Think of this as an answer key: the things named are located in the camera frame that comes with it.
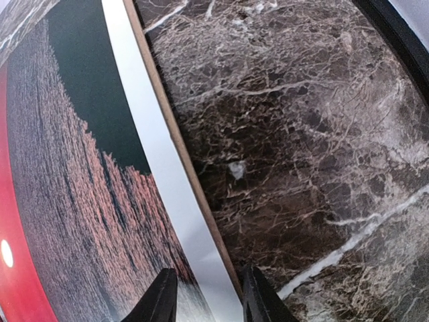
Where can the red sunset photo print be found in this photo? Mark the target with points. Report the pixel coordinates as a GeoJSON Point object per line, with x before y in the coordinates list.
{"type": "Point", "coordinates": [95, 201]}

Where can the black table edge rail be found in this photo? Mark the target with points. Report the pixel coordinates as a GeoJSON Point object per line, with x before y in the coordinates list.
{"type": "Point", "coordinates": [400, 37]}

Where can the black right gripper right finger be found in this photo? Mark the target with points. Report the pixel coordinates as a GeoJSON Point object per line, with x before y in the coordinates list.
{"type": "Point", "coordinates": [261, 302]}

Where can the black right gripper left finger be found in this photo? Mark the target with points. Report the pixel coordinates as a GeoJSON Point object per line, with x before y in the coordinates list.
{"type": "Point", "coordinates": [159, 302]}

